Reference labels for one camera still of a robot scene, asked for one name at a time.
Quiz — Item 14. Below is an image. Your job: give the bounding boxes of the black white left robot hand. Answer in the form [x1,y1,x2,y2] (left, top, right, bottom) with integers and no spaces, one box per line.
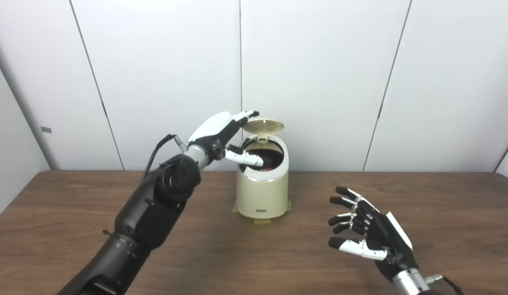
[188,110,265,168]

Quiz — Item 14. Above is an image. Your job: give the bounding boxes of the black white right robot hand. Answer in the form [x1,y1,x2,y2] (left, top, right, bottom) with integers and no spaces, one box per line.
[328,186,419,282]

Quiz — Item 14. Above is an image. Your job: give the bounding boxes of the cream round bin lid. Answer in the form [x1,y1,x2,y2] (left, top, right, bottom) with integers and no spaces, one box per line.
[242,118,285,142]

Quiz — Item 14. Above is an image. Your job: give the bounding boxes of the cream-colored cylindrical bin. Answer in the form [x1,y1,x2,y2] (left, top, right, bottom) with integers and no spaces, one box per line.
[236,134,289,220]

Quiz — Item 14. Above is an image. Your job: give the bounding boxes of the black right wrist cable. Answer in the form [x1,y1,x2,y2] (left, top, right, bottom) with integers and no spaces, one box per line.
[425,275,465,295]

